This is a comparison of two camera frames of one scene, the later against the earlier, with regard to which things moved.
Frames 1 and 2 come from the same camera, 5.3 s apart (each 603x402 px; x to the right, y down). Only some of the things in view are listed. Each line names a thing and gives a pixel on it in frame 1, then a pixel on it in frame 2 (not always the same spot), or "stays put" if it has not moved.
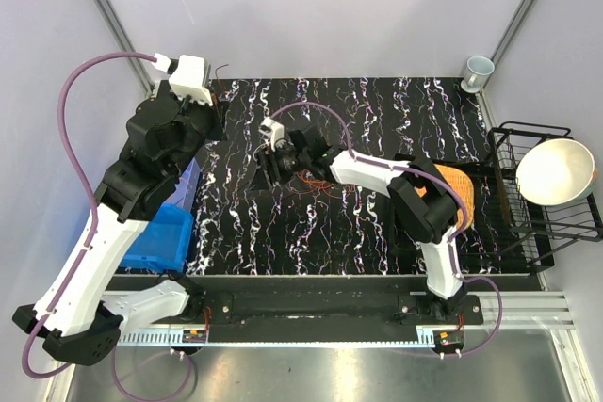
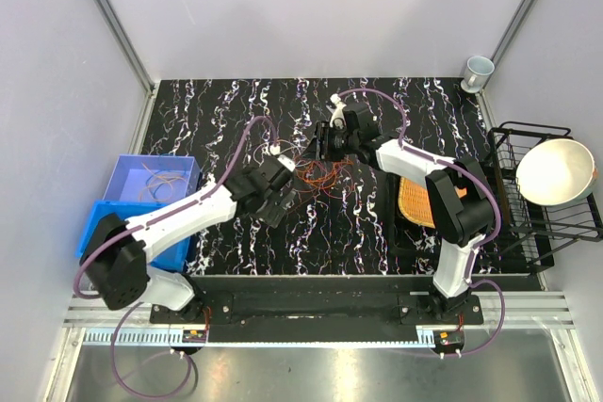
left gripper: (219, 132) → (272, 212)
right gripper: (271, 160) → (314, 151)
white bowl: (557, 172) stays put
